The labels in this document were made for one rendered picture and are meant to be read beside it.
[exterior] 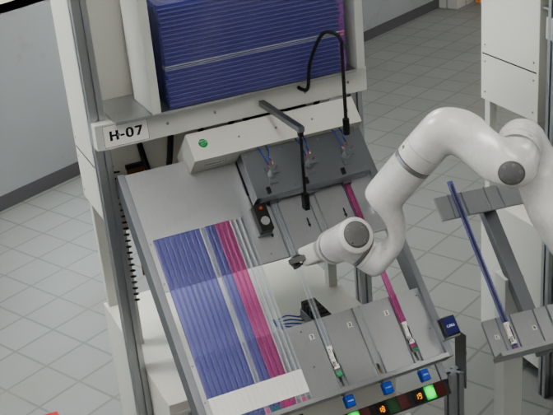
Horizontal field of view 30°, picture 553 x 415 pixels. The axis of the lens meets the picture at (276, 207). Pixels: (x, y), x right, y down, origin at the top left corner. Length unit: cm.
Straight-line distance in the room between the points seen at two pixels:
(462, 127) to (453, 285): 243
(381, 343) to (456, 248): 218
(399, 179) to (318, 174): 56
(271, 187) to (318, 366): 48
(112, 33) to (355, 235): 88
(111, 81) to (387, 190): 89
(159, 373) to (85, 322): 160
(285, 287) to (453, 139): 128
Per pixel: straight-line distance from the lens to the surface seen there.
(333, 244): 234
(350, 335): 270
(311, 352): 265
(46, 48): 582
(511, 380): 312
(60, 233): 540
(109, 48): 276
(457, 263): 472
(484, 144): 214
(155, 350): 309
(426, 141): 219
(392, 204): 227
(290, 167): 274
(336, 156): 280
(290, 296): 327
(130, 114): 266
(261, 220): 268
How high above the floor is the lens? 224
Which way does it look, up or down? 25 degrees down
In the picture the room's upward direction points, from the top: 5 degrees counter-clockwise
